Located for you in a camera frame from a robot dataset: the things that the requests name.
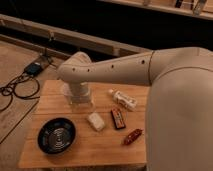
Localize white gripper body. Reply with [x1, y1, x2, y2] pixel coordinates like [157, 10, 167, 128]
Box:
[69, 82, 92, 105]

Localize white sponge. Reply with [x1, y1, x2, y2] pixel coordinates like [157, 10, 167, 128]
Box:
[87, 113, 105, 131]

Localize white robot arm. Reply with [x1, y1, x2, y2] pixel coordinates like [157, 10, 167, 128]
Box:
[58, 47, 213, 171]

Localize white ceramic cup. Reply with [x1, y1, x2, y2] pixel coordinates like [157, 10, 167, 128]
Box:
[60, 83, 71, 99]

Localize black ceramic bowl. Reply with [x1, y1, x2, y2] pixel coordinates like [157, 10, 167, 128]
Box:
[37, 118, 76, 154]

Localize black orange snack bar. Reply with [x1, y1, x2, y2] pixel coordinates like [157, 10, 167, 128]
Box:
[111, 108, 126, 130]

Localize black power adapter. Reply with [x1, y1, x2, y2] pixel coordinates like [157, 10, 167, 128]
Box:
[24, 62, 43, 76]

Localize white plastic bottle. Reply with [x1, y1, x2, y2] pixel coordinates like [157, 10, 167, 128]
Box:
[108, 89, 137, 111]

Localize wooden table board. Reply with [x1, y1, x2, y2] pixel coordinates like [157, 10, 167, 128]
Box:
[19, 80, 148, 168]

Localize red snack wrapper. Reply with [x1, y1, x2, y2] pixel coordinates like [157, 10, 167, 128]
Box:
[123, 129, 142, 145]

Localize black floor cables left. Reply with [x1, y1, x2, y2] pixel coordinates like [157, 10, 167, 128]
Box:
[0, 54, 68, 113]

